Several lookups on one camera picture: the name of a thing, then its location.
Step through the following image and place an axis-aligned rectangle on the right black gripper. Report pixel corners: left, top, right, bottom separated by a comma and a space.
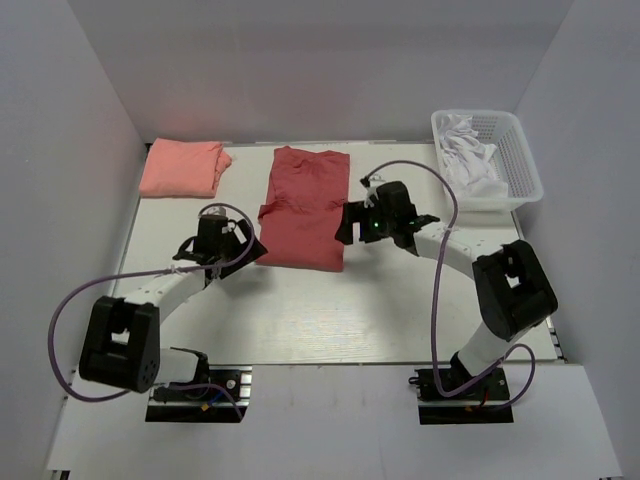
335, 200, 396, 246

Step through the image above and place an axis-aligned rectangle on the red t-shirt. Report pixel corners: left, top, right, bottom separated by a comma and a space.
258, 146, 350, 272

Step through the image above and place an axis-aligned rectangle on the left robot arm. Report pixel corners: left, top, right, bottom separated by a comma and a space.
79, 214, 267, 399

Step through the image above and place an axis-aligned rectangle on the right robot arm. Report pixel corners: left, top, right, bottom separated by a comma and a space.
335, 181, 558, 399

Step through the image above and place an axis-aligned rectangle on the folded salmon t-shirt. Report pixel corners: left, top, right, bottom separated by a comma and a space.
139, 138, 232, 198

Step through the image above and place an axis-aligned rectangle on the white crumpled t-shirt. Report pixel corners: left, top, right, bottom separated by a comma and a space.
436, 114, 508, 200

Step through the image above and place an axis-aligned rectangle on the white plastic basket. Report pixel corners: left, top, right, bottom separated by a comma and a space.
431, 109, 544, 212

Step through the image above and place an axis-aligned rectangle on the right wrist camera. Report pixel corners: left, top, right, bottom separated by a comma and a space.
360, 173, 385, 208

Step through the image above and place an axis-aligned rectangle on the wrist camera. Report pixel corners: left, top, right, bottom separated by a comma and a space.
198, 203, 229, 221
360, 173, 385, 208

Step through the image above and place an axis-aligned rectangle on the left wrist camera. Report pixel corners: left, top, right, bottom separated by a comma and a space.
198, 203, 229, 221

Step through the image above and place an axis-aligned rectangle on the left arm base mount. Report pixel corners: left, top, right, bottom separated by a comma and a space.
145, 366, 253, 424

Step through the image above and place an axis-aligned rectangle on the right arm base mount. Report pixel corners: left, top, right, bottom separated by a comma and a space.
408, 368, 514, 426

